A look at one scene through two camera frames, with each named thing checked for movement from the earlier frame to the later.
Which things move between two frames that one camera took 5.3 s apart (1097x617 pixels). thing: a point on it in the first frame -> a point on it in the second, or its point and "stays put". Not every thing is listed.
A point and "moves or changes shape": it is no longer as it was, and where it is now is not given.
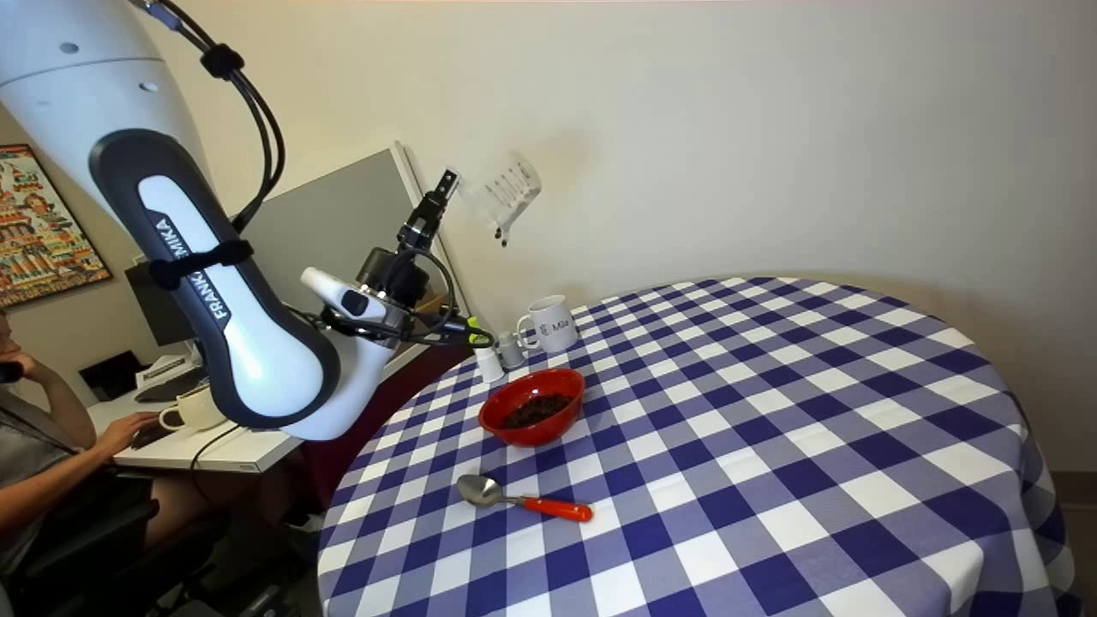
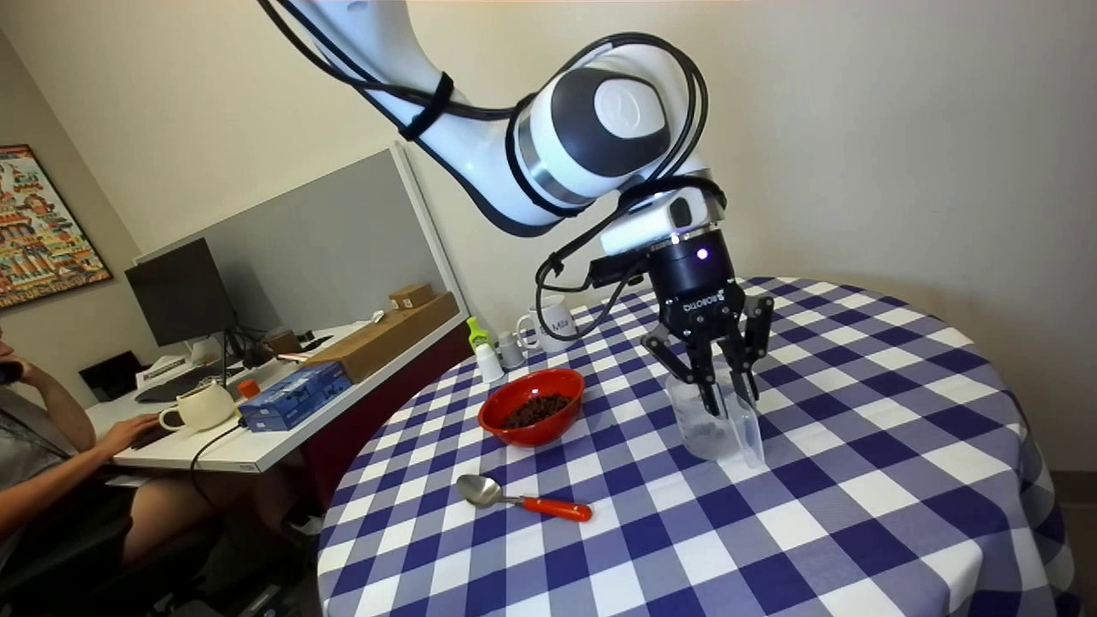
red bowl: (533, 409) stays put
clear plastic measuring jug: (509, 195) moves or changes shape
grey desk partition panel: (329, 225) stays put
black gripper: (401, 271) -> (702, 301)
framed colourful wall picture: (41, 246) stays put
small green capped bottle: (485, 358) stays put
